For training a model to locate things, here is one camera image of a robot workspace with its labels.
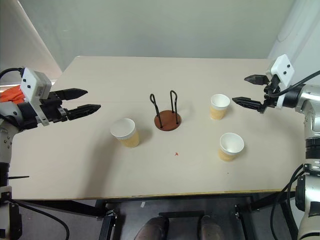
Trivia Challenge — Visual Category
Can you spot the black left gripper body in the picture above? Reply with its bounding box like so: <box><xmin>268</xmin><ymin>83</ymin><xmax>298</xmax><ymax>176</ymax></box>
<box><xmin>39</xmin><ymin>90</ymin><xmax>69</xmax><ymax>124</ymax></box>

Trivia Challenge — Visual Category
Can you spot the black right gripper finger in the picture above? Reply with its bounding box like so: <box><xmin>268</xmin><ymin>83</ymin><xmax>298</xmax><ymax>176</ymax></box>
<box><xmin>231</xmin><ymin>96</ymin><xmax>267</xmax><ymax>115</ymax></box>
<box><xmin>243</xmin><ymin>74</ymin><xmax>271</xmax><ymax>86</ymax></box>

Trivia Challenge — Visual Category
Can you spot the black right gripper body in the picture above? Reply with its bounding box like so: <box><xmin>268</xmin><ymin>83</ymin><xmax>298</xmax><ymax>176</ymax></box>
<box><xmin>262</xmin><ymin>74</ymin><xmax>282</xmax><ymax>108</ymax></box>

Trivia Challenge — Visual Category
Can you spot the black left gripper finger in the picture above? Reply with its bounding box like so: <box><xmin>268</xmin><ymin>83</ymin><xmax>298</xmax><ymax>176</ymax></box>
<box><xmin>55</xmin><ymin>87</ymin><xmax>89</xmax><ymax>102</ymax></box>
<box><xmin>66</xmin><ymin>103</ymin><xmax>102</xmax><ymax>121</ymax></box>

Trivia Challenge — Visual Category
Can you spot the yellow white paper cup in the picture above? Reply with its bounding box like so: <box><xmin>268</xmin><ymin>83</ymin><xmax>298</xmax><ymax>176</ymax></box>
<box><xmin>209</xmin><ymin>93</ymin><xmax>231</xmax><ymax>121</ymax></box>
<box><xmin>109</xmin><ymin>118</ymin><xmax>141</xmax><ymax>148</ymax></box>
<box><xmin>218</xmin><ymin>132</ymin><xmax>245</xmax><ymax>162</ymax></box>

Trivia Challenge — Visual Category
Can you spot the orange cloth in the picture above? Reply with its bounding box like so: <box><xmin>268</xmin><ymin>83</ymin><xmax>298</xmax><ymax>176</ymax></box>
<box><xmin>0</xmin><ymin>85</ymin><xmax>28</xmax><ymax>104</ymax></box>

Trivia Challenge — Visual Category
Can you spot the white slanted board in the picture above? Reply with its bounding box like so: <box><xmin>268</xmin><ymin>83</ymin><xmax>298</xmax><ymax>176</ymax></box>
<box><xmin>0</xmin><ymin>0</ymin><xmax>64</xmax><ymax>87</ymax></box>

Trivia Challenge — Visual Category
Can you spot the dark rounded shape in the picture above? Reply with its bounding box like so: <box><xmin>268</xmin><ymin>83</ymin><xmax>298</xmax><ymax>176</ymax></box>
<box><xmin>136</xmin><ymin>216</ymin><xmax>171</xmax><ymax>240</ymax></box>

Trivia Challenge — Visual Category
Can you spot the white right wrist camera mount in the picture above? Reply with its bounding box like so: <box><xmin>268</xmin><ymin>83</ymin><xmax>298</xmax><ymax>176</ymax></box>
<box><xmin>265</xmin><ymin>54</ymin><xmax>296</xmax><ymax>110</ymax></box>

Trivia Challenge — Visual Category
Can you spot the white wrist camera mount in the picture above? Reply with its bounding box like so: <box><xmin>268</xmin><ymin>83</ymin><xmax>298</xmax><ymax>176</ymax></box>
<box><xmin>265</xmin><ymin>54</ymin><xmax>296</xmax><ymax>110</ymax></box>
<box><xmin>19</xmin><ymin>67</ymin><xmax>52</xmax><ymax>126</ymax></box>

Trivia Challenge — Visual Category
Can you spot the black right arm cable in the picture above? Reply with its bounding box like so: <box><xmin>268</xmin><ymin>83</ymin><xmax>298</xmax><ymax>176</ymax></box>
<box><xmin>269</xmin><ymin>70</ymin><xmax>320</xmax><ymax>98</ymax></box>

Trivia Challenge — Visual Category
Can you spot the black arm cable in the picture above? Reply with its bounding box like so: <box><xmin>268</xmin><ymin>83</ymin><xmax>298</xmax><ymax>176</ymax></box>
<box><xmin>0</xmin><ymin>66</ymin><xmax>26</xmax><ymax>79</ymax></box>
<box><xmin>269</xmin><ymin>70</ymin><xmax>320</xmax><ymax>98</ymax></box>

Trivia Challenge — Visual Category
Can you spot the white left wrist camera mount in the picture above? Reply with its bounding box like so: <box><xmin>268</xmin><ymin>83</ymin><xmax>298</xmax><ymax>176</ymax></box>
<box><xmin>19</xmin><ymin>67</ymin><xmax>52</xmax><ymax>126</ymax></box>

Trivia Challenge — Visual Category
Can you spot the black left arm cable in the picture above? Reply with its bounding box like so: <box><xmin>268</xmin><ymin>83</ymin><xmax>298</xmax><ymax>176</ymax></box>
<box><xmin>0</xmin><ymin>66</ymin><xmax>26</xmax><ymax>79</ymax></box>

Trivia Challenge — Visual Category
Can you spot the brown cup holder stand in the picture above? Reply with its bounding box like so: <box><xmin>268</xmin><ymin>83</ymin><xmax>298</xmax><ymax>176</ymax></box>
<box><xmin>149</xmin><ymin>89</ymin><xmax>182</xmax><ymax>132</ymax></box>

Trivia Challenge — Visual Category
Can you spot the black metal table frame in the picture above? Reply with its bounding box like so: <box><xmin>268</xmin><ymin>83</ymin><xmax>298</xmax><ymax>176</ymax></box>
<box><xmin>14</xmin><ymin>190</ymin><xmax>298</xmax><ymax>240</ymax></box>

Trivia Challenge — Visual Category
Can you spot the black right body cable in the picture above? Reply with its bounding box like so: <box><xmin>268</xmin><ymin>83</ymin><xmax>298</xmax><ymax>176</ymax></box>
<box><xmin>270</xmin><ymin>163</ymin><xmax>305</xmax><ymax>240</ymax></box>

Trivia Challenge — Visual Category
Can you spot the black body cable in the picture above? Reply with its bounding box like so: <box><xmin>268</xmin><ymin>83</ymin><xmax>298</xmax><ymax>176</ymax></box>
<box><xmin>270</xmin><ymin>163</ymin><xmax>305</xmax><ymax>240</ymax></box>
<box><xmin>9</xmin><ymin>197</ymin><xmax>70</xmax><ymax>240</ymax></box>

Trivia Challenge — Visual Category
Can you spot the black left body cable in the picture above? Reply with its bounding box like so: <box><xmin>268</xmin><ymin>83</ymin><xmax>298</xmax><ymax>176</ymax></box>
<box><xmin>9</xmin><ymin>197</ymin><xmax>70</xmax><ymax>240</ymax></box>

